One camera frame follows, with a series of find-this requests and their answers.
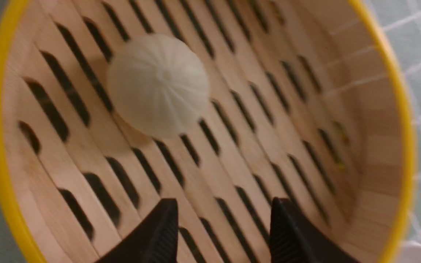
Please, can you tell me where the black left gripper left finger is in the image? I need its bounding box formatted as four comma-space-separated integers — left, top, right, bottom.
97, 198, 178, 263

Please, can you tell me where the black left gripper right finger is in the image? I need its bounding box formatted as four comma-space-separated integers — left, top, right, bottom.
270, 198, 358, 263

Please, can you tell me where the white steamed bun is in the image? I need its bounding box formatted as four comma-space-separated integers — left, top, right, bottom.
106, 33, 212, 139

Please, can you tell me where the yellow-rimmed bamboo steamer basket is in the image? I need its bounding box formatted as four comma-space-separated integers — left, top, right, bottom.
0, 0, 416, 263

